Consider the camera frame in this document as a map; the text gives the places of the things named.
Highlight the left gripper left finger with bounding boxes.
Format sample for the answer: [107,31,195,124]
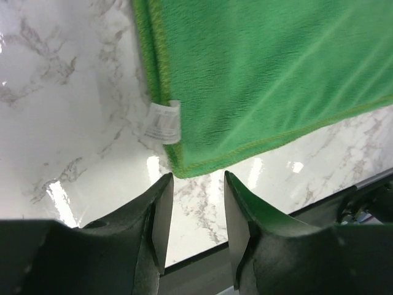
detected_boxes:
[81,173,174,294]

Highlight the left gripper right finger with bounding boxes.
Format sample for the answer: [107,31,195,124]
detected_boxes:
[224,171,335,294]

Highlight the green towel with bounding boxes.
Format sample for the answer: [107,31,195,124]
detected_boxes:
[132,1,392,178]

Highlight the aluminium extrusion rail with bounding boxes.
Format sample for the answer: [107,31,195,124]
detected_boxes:
[355,168,393,189]

